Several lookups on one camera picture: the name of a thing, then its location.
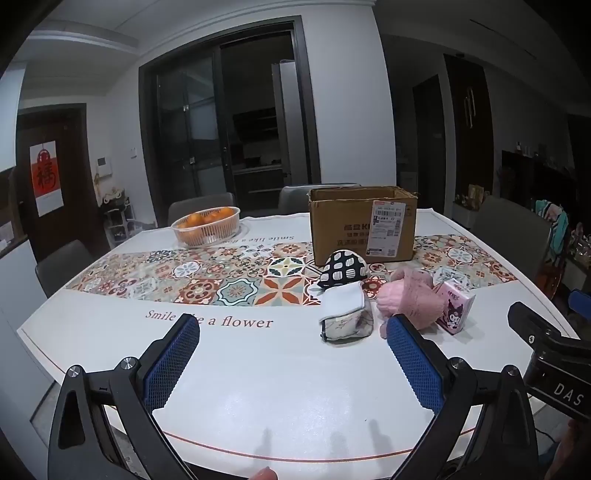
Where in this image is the colourful hanging cloth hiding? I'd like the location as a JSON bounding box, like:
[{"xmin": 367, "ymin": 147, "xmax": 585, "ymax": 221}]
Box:
[{"xmin": 534, "ymin": 199, "xmax": 572, "ymax": 260}]

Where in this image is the grey dining chair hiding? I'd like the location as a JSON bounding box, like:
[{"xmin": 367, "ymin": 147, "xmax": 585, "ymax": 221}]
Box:
[
  {"xmin": 167, "ymin": 199, "xmax": 236, "ymax": 230},
  {"xmin": 35, "ymin": 239, "xmax": 96, "ymax": 299},
  {"xmin": 470, "ymin": 196, "xmax": 553, "ymax": 283},
  {"xmin": 278, "ymin": 183, "xmax": 361, "ymax": 216}
]

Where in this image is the pink ribbed knit band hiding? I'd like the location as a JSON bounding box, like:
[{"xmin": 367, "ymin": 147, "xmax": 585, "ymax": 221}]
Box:
[{"xmin": 376, "ymin": 281, "xmax": 445, "ymax": 341}]

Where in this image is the pink cartoon tissue pack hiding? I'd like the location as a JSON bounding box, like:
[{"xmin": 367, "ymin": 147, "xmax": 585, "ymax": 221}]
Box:
[{"xmin": 431, "ymin": 281, "xmax": 476, "ymax": 336}]

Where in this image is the red wall poster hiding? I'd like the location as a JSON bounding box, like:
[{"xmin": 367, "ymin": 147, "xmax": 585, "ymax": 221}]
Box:
[{"xmin": 30, "ymin": 140, "xmax": 64, "ymax": 218}]

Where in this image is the black white patterned pouch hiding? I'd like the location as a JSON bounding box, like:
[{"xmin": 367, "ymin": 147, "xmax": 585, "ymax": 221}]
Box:
[{"xmin": 316, "ymin": 248, "xmax": 370, "ymax": 294}]

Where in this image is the dark sliding glass door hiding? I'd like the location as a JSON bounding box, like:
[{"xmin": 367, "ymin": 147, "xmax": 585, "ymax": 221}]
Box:
[{"xmin": 140, "ymin": 17, "xmax": 322, "ymax": 228}]

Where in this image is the dark wooden double door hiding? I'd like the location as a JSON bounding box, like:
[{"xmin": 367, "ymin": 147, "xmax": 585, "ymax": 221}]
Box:
[{"xmin": 444, "ymin": 52, "xmax": 496, "ymax": 200}]

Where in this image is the white shoe rack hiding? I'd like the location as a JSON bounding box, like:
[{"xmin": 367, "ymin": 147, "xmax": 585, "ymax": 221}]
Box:
[{"xmin": 99, "ymin": 185, "xmax": 137, "ymax": 246}]

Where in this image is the white plastic fruit basket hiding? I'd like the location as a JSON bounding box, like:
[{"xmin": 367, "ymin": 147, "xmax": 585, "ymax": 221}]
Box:
[{"xmin": 171, "ymin": 206, "xmax": 242, "ymax": 248}]

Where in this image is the pink fluffy headband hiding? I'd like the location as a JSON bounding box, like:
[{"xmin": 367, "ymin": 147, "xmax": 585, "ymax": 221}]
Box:
[{"xmin": 392, "ymin": 265, "xmax": 435, "ymax": 296}]

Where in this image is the pile of oranges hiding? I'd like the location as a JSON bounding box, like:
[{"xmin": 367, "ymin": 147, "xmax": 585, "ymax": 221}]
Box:
[{"xmin": 177, "ymin": 208, "xmax": 236, "ymax": 245}]

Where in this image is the brown cardboard box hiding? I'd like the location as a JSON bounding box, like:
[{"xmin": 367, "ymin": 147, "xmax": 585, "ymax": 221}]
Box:
[{"xmin": 308, "ymin": 185, "xmax": 420, "ymax": 267}]

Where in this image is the white storage box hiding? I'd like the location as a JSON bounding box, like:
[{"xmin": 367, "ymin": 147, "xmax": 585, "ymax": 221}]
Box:
[{"xmin": 452, "ymin": 198, "xmax": 486, "ymax": 228}]

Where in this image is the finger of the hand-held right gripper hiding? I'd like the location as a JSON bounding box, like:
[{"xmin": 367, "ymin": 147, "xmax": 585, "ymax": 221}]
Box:
[
  {"xmin": 507, "ymin": 302, "xmax": 578, "ymax": 354},
  {"xmin": 568, "ymin": 289, "xmax": 591, "ymax": 320}
]

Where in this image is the white floral cloth pouch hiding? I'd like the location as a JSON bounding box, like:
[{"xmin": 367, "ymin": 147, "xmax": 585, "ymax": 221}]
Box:
[{"xmin": 318, "ymin": 281, "xmax": 375, "ymax": 343}]

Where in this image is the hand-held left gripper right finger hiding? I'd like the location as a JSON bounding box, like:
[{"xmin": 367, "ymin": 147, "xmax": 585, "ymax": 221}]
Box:
[{"xmin": 385, "ymin": 314, "xmax": 539, "ymax": 480}]

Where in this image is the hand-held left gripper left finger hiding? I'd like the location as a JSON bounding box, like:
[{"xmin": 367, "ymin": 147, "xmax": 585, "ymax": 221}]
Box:
[{"xmin": 47, "ymin": 314, "xmax": 201, "ymax": 480}]

